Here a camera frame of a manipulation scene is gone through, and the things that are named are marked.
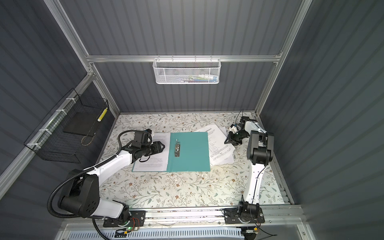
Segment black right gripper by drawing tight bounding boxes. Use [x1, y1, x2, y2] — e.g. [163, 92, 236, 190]
[225, 132, 249, 146]

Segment white sheet with XDOF header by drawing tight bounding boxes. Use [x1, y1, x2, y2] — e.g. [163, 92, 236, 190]
[196, 123, 235, 166]

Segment silver metal folder clip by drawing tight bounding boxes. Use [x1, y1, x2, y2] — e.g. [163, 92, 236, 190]
[174, 139, 181, 158]

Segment teal file folder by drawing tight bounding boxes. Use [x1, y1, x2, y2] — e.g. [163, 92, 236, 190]
[131, 131, 211, 173]

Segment printed white paper sheet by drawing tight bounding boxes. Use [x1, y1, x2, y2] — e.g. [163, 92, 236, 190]
[132, 133, 171, 172]

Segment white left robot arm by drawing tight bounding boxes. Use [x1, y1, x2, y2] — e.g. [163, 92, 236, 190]
[48, 129, 166, 225]

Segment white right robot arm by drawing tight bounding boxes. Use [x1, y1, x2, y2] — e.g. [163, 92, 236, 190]
[222, 117, 275, 226]

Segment yellow marker in basket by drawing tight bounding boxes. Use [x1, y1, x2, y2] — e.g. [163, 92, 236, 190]
[97, 107, 108, 122]

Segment pens in white basket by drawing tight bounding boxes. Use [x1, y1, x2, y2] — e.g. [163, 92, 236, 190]
[174, 74, 219, 84]

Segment black pad in basket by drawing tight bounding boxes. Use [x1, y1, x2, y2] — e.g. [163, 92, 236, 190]
[63, 112, 101, 137]

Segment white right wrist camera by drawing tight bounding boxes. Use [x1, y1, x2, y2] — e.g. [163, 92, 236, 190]
[230, 126, 239, 134]

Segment white wire mesh basket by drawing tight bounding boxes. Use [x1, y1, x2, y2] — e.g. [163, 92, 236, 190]
[153, 60, 222, 85]

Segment black wire mesh basket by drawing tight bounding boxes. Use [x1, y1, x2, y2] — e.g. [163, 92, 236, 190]
[24, 91, 109, 164]

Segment white vented cable duct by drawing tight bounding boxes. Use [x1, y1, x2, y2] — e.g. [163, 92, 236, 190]
[67, 227, 245, 240]

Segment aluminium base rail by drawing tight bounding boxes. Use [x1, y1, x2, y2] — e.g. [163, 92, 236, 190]
[131, 205, 307, 229]

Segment black corrugated cable conduit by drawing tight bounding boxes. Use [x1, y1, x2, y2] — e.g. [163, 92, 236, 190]
[47, 129, 142, 240]

